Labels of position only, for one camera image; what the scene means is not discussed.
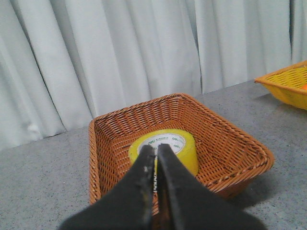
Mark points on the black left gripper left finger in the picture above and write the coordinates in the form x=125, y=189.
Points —
x=127, y=206

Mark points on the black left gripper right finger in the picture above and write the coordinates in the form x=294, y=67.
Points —
x=185, y=204

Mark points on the yellow tape roll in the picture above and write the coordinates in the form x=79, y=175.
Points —
x=181, y=142

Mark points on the brown woven basket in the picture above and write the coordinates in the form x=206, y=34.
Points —
x=228, y=158

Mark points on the yellow woven basket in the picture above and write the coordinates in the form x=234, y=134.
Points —
x=286, y=84

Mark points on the white curtain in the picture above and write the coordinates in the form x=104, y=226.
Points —
x=64, y=62

